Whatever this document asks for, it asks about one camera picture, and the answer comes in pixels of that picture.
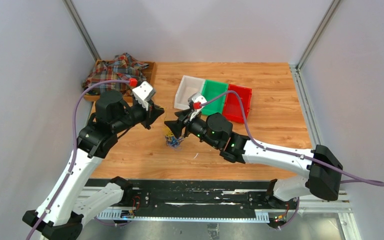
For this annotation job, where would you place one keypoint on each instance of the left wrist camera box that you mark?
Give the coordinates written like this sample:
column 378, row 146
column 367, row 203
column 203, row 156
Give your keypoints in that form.
column 143, row 94

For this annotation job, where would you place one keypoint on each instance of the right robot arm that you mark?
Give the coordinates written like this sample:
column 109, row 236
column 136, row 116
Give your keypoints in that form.
column 314, row 168

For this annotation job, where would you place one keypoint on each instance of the aluminium rail frame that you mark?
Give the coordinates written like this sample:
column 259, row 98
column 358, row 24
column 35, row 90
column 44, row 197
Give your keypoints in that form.
column 312, row 219

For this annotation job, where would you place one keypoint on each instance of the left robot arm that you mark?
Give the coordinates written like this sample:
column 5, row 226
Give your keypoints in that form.
column 61, row 216

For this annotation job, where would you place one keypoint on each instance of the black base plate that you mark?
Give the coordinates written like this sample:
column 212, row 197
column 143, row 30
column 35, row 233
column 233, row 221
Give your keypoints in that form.
column 201, row 199

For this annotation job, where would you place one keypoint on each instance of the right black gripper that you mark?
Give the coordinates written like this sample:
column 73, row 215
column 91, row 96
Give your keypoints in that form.
column 177, row 126

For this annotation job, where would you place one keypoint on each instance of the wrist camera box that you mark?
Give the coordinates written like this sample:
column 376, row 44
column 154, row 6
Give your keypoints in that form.
column 143, row 94
column 195, row 103

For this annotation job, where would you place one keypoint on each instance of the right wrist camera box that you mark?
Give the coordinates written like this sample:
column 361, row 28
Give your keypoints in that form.
column 195, row 103

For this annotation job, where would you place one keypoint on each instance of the wooden tray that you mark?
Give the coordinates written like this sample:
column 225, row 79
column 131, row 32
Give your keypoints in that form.
column 149, row 73

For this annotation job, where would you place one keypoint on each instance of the white plastic bin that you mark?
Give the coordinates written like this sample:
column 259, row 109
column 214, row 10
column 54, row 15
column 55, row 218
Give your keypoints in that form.
column 189, row 85

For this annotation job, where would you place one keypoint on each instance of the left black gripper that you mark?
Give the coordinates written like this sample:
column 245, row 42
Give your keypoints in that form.
column 151, row 115

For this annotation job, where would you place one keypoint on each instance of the green plastic bin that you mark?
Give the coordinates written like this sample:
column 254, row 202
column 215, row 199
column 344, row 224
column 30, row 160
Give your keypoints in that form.
column 212, row 89

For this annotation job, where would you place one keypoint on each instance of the red plastic bin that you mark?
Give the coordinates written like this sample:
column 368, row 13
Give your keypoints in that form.
column 232, row 110

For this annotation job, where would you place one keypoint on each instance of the plaid cloth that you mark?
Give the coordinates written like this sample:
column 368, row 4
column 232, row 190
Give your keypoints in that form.
column 122, row 67

